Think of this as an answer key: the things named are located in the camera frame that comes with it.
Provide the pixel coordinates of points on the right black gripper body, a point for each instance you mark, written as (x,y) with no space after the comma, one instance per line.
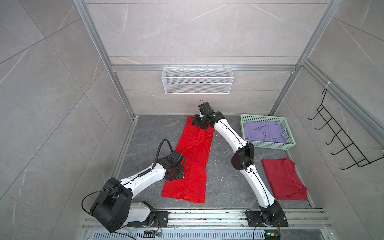
(200,121)

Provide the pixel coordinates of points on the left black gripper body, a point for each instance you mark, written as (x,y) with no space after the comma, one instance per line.
(179,173)

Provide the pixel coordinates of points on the bright red t-shirt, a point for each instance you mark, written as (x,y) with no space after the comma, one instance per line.
(195,146)

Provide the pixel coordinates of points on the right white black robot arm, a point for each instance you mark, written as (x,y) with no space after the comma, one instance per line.
(242,160)

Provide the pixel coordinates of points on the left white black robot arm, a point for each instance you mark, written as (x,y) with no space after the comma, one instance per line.
(113,207)

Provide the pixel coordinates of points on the purple t-shirt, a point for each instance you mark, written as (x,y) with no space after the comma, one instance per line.
(264,132)

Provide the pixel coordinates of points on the light green plastic basket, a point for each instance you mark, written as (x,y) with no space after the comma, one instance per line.
(245,118)

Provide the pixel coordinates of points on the folded dark red t-shirt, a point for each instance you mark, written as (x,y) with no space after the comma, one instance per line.
(284,181)

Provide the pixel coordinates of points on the white wire mesh shelf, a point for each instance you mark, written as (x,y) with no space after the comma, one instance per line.
(194,80)

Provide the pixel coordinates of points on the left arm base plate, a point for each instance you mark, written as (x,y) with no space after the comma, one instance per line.
(159,219)

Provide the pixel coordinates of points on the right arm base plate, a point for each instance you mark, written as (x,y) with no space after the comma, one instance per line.
(257,219)

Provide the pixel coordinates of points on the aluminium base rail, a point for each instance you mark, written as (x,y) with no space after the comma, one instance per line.
(224,224)

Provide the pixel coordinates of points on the black wire hook rack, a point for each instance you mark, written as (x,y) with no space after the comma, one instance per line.
(340,134)

